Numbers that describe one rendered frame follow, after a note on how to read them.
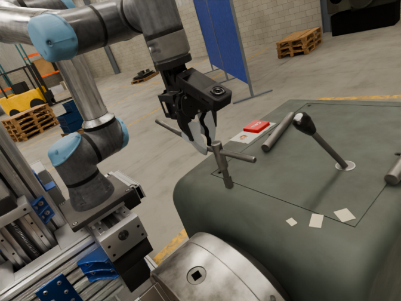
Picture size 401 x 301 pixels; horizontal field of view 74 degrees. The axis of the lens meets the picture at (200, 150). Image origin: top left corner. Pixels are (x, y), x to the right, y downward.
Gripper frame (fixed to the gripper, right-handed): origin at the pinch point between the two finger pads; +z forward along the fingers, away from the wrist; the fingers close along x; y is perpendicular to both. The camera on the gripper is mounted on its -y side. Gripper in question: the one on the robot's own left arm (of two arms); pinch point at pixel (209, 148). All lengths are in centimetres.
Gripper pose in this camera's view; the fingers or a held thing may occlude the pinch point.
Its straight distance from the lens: 59.1
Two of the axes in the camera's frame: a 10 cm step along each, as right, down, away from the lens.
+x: -7.3, 4.8, -4.8
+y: -6.1, -1.6, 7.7
